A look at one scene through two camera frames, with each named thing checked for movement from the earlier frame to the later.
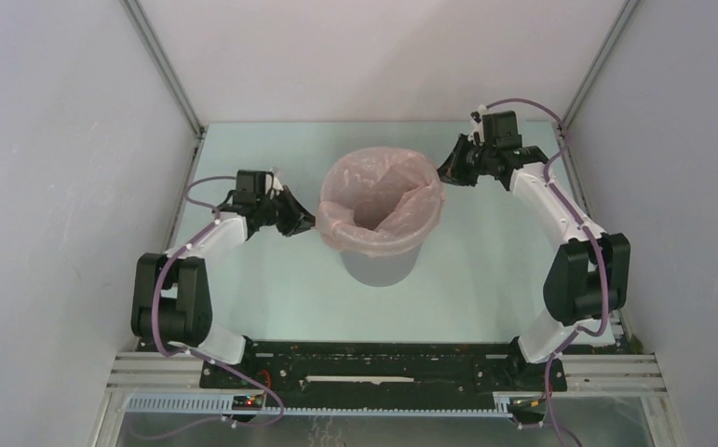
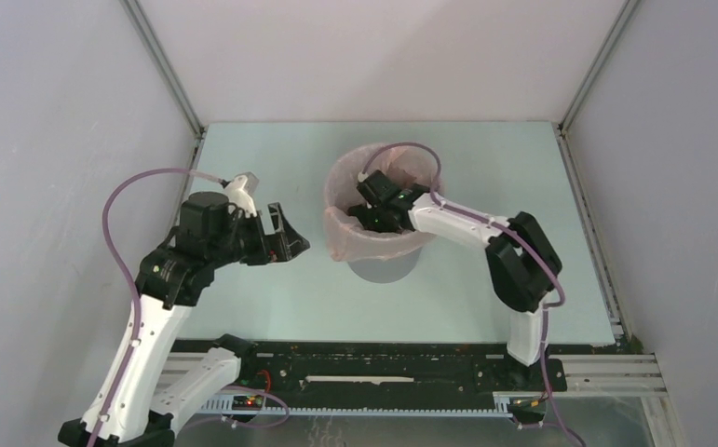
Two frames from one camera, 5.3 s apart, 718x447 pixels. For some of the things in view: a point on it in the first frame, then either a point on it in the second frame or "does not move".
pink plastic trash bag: (379, 200) does not move
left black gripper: (301, 220) → (282, 245)
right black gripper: (453, 171) → (364, 213)
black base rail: (383, 367) does not move
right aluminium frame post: (626, 13) does not move
